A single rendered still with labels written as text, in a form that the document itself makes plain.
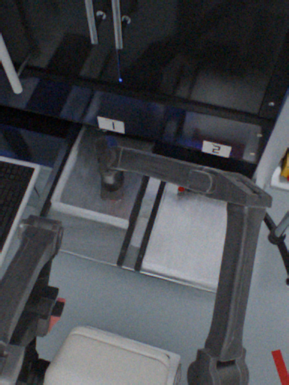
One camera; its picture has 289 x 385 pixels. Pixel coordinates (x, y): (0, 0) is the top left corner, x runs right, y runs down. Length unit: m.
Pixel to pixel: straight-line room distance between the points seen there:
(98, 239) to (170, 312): 0.92
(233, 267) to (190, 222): 0.58
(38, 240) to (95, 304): 1.43
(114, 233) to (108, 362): 0.64
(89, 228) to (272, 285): 1.19
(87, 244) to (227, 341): 0.66
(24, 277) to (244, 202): 0.41
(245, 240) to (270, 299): 1.48
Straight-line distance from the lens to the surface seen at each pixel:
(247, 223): 0.86
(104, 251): 1.41
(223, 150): 1.41
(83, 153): 1.57
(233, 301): 0.89
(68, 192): 1.50
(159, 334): 2.23
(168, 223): 1.44
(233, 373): 0.96
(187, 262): 1.40
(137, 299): 2.27
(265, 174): 1.49
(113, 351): 0.88
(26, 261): 0.81
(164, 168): 1.04
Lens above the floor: 2.21
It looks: 64 degrees down
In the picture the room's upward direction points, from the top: 2 degrees counter-clockwise
